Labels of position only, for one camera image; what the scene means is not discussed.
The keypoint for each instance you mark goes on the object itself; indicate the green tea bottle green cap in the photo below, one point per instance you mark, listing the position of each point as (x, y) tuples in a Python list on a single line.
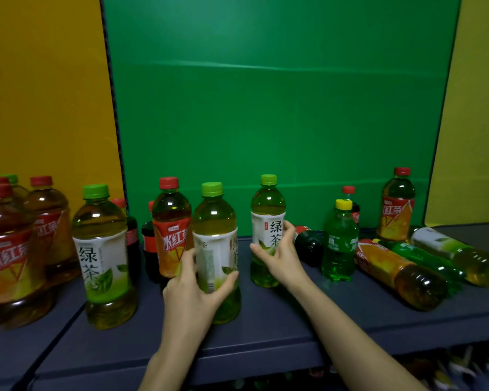
[(15, 187), (214, 223), (104, 260), (468, 258), (267, 211)]

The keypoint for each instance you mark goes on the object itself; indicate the yellow backdrop board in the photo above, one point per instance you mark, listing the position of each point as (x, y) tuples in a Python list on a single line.
[(472, 118)]

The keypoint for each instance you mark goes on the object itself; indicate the green soda bottle yellow cap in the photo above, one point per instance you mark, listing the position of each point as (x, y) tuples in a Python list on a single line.
[(339, 244), (428, 260)]

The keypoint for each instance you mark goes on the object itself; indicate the person's right forearm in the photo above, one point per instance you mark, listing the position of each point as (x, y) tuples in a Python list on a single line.
[(350, 342)]

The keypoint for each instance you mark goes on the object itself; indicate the person's right hand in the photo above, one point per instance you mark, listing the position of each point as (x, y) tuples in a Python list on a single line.
[(284, 264)]

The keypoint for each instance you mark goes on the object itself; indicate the green backdrop board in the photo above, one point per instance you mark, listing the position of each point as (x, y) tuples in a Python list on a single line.
[(277, 97)]

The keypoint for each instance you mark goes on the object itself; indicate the cluster of small blurred bottles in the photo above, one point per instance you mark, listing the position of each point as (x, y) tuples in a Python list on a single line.
[(460, 368)]

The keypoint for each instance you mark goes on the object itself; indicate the person's left thumb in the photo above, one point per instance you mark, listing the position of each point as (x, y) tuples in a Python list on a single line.
[(226, 285)]

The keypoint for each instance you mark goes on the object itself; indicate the orange backdrop board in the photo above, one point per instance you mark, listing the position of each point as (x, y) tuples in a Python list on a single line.
[(45, 89)]

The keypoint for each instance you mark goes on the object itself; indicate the person's right thumb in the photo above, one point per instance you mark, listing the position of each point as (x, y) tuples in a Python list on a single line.
[(261, 252)]

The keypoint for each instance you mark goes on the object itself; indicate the dark cola bottle red cap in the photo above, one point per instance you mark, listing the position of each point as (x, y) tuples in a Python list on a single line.
[(131, 236), (309, 246), (350, 197), (148, 248)]

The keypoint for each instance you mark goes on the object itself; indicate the person's left hand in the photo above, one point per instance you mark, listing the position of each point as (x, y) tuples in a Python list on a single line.
[(187, 305)]

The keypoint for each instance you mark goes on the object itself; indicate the person's left forearm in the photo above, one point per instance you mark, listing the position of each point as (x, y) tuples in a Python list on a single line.
[(175, 366)]

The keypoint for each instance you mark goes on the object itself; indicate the dark blue shelf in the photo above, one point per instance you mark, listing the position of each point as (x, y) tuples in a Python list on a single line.
[(277, 321)]

